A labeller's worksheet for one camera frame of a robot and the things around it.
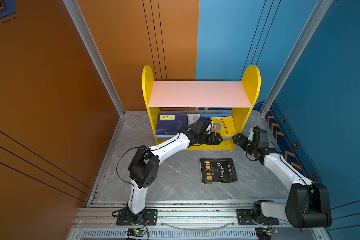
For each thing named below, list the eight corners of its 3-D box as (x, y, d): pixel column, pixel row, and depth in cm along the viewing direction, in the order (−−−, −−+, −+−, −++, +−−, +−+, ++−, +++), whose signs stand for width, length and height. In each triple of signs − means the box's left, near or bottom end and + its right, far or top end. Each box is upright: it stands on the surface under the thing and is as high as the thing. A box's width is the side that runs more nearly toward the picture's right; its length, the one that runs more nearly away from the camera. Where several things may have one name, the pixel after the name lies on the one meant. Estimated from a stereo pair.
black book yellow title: (201, 183, 86) (201, 182, 84) (199, 160, 96) (199, 158, 94) (237, 183, 86) (238, 182, 84) (231, 160, 96) (232, 158, 94)
